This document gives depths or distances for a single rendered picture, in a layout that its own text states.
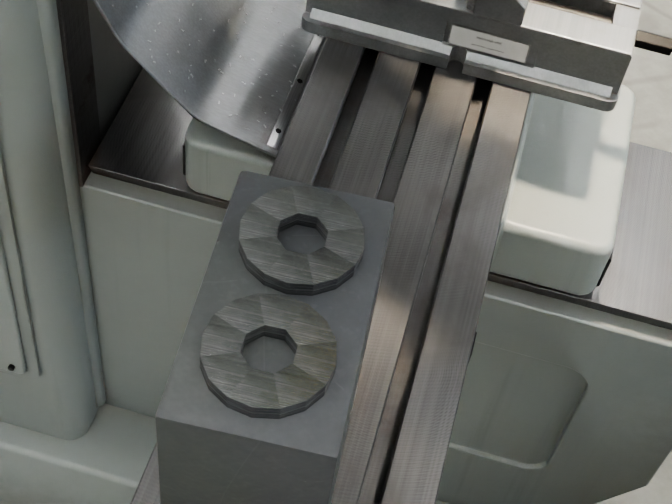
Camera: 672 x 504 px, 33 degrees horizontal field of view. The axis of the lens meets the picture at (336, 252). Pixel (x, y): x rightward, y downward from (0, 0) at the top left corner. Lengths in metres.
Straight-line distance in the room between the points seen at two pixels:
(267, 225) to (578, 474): 0.91
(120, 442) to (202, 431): 1.05
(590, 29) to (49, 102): 0.58
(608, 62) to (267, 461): 0.64
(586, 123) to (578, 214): 0.15
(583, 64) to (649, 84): 1.55
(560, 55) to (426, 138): 0.17
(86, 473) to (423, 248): 0.85
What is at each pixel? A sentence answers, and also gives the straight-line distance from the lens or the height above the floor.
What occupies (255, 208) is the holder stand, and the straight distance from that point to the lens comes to 0.81.
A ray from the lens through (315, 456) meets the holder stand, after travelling 0.72.
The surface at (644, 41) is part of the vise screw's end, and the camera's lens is 1.26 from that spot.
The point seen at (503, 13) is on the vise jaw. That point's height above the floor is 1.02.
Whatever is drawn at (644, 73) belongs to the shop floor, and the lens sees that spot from 2.79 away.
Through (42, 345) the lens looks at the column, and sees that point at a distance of 1.61.
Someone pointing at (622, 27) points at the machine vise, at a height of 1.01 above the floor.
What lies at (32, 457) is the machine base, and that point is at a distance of 1.79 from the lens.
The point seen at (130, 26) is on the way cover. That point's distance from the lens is 1.21.
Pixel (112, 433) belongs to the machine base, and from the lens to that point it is 1.79.
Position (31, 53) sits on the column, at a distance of 1.22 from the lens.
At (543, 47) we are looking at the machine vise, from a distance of 1.21.
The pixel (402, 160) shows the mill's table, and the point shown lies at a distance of 1.16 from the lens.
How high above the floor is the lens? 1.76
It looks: 52 degrees down
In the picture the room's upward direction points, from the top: 9 degrees clockwise
